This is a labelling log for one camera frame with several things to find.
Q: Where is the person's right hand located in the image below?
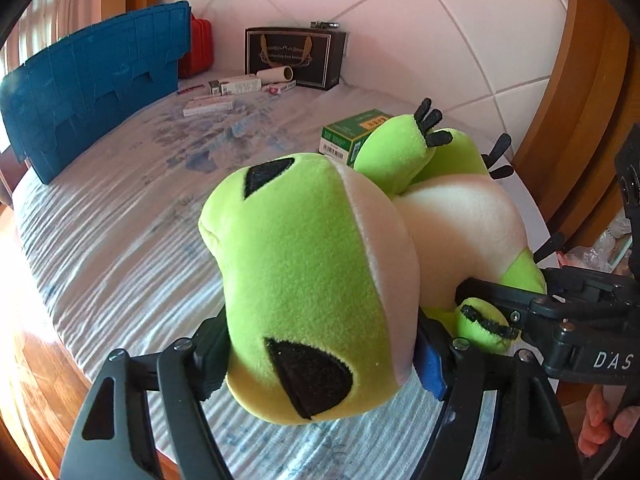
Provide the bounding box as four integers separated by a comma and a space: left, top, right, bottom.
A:
578, 389, 640, 457

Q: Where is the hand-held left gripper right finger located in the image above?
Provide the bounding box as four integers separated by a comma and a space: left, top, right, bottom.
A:
412, 310, 583, 480

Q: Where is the pink white box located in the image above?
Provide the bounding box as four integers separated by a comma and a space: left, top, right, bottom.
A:
182, 97, 235, 117

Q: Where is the green frog plush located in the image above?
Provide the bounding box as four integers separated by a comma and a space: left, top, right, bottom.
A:
197, 97, 548, 428

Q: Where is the green carton box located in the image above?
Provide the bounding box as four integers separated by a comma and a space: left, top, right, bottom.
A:
320, 109, 392, 165

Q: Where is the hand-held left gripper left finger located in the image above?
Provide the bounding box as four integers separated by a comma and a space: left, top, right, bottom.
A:
59, 310, 236, 480

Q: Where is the white box dark green end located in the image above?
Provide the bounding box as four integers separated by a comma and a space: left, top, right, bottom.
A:
209, 73, 264, 97

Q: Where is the blue plastic crate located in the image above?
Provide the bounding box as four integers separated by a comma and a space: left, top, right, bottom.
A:
0, 1, 193, 186

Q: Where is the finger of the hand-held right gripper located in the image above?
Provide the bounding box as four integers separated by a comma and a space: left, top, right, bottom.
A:
614, 132, 640, 281
454, 277, 546, 338

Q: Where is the pink plastic bag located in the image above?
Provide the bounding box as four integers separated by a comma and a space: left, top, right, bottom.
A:
557, 220, 631, 276

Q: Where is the cardboard tube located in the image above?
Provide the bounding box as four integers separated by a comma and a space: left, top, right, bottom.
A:
262, 66, 296, 86

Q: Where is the black gift box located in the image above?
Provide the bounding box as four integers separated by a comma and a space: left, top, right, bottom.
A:
245, 26, 347, 91

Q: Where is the red plastic case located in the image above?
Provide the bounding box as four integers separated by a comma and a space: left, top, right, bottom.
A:
177, 14, 213, 79

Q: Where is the pink curtain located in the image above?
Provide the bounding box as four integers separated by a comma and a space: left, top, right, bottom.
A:
10, 0, 131, 61

